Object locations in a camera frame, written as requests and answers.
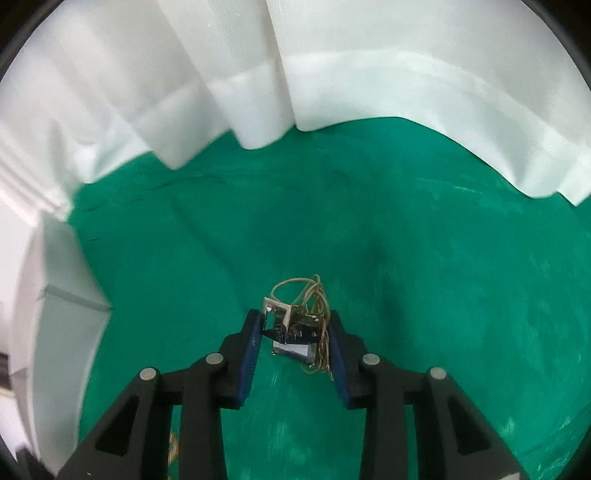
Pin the white curtain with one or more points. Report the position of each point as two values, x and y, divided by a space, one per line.
323 60

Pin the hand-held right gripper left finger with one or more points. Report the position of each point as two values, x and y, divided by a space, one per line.
247 360

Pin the green velvet tablecloth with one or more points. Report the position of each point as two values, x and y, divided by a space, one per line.
438 277

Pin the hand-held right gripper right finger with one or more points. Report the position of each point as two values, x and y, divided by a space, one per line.
339 364

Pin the white jewelry box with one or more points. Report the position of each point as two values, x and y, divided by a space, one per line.
55 346

